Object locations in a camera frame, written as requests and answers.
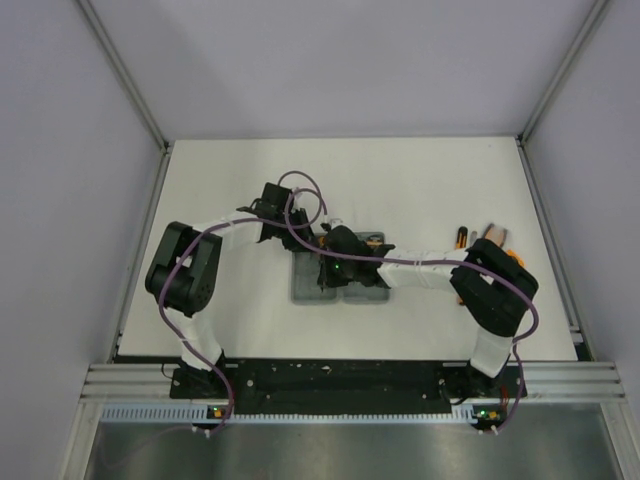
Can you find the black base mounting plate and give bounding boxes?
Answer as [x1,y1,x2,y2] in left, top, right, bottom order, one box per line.
[169,358,527,416]

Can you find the white slotted cable duct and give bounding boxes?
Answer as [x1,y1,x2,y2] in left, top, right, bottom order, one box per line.
[101,403,488,425]

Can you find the orange tape measure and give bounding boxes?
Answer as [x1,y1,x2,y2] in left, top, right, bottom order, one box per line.
[506,249,526,268]

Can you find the grey plastic tool case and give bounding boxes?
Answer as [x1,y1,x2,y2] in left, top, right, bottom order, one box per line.
[290,227,392,305]

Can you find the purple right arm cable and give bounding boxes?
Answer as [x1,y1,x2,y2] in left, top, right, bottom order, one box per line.
[284,192,540,435]

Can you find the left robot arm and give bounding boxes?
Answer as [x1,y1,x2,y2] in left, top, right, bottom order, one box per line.
[145,183,317,397]

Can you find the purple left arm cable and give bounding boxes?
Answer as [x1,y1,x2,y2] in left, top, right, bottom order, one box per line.
[156,171,334,437]

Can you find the orange pliers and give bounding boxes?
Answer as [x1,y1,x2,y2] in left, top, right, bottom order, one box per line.
[482,223,509,248]

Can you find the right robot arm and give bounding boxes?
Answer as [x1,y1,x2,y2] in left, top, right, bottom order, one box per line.
[318,224,539,396]

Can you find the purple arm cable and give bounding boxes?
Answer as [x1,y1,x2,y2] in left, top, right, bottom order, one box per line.
[156,171,334,437]
[284,192,540,435]

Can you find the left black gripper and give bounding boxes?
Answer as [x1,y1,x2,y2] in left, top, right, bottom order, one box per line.
[275,207,321,252]

